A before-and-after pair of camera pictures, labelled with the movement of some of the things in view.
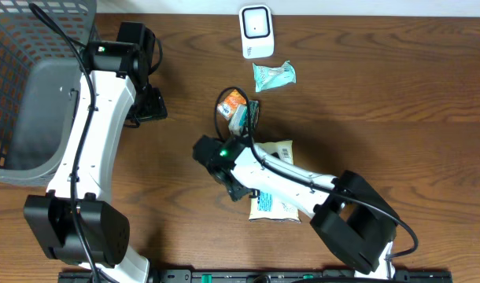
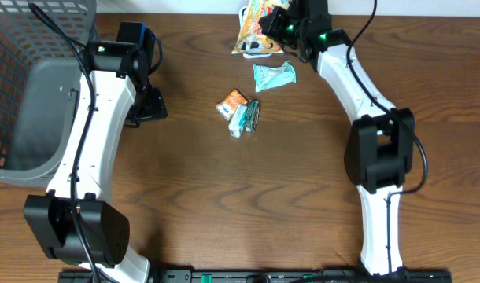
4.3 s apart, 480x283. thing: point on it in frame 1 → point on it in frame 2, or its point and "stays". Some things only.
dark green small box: x=254 y=107 stays
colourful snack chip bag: x=266 y=206 → x=252 y=40
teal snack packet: x=267 y=77 stays
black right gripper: x=234 y=193 → x=268 y=24
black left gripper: x=150 y=105 stays
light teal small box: x=238 y=122 stays
